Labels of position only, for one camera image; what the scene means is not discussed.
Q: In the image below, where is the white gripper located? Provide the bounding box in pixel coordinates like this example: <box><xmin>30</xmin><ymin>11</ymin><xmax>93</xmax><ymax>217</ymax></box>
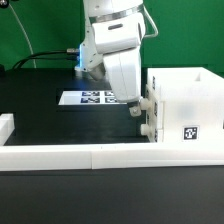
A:
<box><xmin>103</xmin><ymin>47</ymin><xmax>141</xmax><ymax>117</ymax></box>

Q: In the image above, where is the white drawer tray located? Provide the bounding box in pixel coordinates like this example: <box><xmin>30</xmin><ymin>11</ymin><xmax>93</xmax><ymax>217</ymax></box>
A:
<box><xmin>140</xmin><ymin>86</ymin><xmax>164</xmax><ymax>121</ymax></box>
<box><xmin>140</xmin><ymin>114</ymin><xmax>164</xmax><ymax>143</ymax></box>

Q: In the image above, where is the white front drawer tray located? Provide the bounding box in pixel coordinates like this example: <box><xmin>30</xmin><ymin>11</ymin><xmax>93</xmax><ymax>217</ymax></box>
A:
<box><xmin>140</xmin><ymin>114</ymin><xmax>164</xmax><ymax>143</ymax></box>

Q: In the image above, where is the white drawer cabinet box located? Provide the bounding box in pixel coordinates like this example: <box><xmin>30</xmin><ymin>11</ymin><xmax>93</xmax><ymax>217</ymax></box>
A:
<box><xmin>146</xmin><ymin>67</ymin><xmax>224</xmax><ymax>143</ymax></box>

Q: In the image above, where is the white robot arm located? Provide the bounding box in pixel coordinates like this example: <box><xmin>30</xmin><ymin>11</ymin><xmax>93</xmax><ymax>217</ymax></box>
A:
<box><xmin>75</xmin><ymin>0</ymin><xmax>146</xmax><ymax>117</ymax></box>

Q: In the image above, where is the white marker sheet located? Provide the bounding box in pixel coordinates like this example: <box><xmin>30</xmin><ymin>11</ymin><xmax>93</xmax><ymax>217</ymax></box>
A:
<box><xmin>59</xmin><ymin>90</ymin><xmax>118</xmax><ymax>106</ymax></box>

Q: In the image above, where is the white U-shaped fence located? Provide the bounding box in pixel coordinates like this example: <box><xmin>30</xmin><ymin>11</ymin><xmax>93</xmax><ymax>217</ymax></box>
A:
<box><xmin>0</xmin><ymin>114</ymin><xmax>224</xmax><ymax>171</ymax></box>

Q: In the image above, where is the black cable bundle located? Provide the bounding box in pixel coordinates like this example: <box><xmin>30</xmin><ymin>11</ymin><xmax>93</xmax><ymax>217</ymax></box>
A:
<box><xmin>12</xmin><ymin>48</ymin><xmax>81</xmax><ymax>70</ymax></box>

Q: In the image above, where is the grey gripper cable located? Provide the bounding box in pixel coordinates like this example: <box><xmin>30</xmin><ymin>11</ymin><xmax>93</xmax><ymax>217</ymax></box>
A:
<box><xmin>142</xmin><ymin>4</ymin><xmax>160</xmax><ymax>40</ymax></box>

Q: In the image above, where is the thin white cable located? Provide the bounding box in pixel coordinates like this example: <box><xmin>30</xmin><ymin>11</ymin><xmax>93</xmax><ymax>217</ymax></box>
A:
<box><xmin>7</xmin><ymin>3</ymin><xmax>38</xmax><ymax>69</ymax></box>

